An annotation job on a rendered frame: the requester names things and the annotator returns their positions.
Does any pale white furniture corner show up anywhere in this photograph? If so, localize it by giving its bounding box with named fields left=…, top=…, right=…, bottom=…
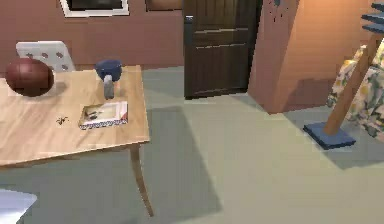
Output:
left=0, top=188, right=38, bottom=224

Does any white framed picture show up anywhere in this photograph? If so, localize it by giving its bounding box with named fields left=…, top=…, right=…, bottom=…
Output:
left=59, top=0, right=130, bottom=18

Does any black door handle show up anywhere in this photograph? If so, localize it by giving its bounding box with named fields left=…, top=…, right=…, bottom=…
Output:
left=184, top=15, right=194, bottom=47

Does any brown framed picture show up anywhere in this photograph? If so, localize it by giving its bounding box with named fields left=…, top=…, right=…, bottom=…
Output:
left=145, top=0, right=184, bottom=12

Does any white book with patterned edge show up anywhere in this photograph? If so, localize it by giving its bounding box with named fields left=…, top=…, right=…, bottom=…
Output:
left=78, top=100, right=129, bottom=131

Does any light wooden table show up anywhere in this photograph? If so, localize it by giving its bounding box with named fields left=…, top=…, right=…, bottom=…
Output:
left=0, top=65, right=155, bottom=218

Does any brown oval football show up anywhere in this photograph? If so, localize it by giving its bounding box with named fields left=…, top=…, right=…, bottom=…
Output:
left=5, top=57, right=55, bottom=98

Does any wooden stand with blue base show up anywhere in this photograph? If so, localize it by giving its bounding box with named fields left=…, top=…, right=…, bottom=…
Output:
left=302, top=2, right=384, bottom=150

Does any white chair with holes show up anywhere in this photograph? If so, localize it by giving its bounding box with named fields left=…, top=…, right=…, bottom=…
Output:
left=15, top=40, right=77, bottom=73

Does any dark brown wooden door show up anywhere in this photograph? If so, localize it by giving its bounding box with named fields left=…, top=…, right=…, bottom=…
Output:
left=182, top=0, right=264, bottom=100

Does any floral patterned bed cover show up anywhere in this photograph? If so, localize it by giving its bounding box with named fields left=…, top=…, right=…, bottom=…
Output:
left=326, top=39, right=384, bottom=144

